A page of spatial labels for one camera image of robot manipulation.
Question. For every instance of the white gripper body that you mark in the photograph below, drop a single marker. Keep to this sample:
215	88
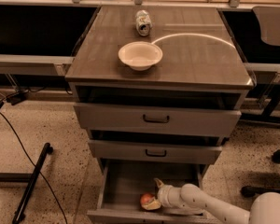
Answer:
165	194

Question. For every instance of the red apple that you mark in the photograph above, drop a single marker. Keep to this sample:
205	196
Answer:
146	197

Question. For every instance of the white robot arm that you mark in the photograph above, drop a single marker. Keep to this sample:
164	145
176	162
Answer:
191	199

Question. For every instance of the open bottom drawer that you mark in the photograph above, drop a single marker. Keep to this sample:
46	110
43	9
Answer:
125	182

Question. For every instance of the middle drawer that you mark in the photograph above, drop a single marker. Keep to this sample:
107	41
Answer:
132	151

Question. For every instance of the grey drawer cabinet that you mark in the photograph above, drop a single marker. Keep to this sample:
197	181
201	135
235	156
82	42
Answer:
200	68

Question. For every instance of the top drawer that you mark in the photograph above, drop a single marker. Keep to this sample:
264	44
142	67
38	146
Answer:
159	120

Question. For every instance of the white bowl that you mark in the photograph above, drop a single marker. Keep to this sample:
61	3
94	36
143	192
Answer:
140	56

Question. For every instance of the black floor stand leg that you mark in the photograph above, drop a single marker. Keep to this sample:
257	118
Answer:
19	214

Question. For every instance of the crushed soda can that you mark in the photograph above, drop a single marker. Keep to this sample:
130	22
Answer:
143	23

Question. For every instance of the grey chair back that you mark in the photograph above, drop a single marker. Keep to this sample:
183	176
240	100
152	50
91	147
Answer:
269	23

